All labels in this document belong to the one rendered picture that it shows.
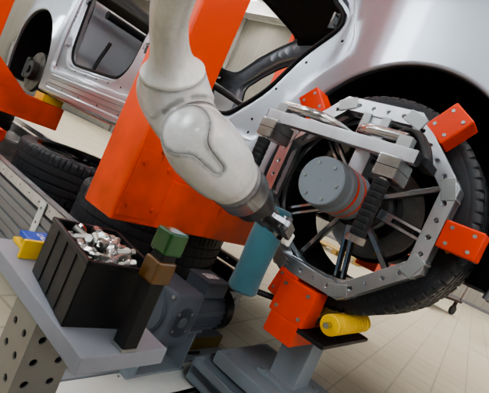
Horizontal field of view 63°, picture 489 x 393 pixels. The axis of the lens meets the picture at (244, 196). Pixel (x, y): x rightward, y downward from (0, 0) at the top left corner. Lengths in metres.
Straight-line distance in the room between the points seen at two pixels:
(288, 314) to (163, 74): 0.78
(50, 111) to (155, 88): 2.53
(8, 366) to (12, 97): 2.31
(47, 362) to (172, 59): 0.62
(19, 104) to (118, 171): 1.92
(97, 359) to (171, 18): 0.50
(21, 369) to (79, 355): 0.25
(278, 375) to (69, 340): 0.85
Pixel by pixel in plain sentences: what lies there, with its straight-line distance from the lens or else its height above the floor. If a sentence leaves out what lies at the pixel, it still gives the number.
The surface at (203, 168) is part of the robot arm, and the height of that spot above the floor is 0.77.
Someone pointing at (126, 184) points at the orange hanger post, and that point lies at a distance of 1.17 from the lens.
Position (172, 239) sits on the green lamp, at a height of 0.65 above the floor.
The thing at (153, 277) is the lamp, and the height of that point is 0.58.
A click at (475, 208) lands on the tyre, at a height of 0.94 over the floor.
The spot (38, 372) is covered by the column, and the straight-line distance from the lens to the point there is 0.93.
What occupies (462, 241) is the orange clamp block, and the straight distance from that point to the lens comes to 1.06.
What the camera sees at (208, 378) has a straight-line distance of 1.41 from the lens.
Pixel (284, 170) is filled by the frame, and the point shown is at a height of 0.85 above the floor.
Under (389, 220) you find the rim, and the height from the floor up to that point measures 0.83.
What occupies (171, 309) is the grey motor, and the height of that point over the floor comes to 0.35.
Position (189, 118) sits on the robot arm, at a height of 0.82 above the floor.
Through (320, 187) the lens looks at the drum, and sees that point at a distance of 1.03.
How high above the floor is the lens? 0.79
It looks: 3 degrees down
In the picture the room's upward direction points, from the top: 24 degrees clockwise
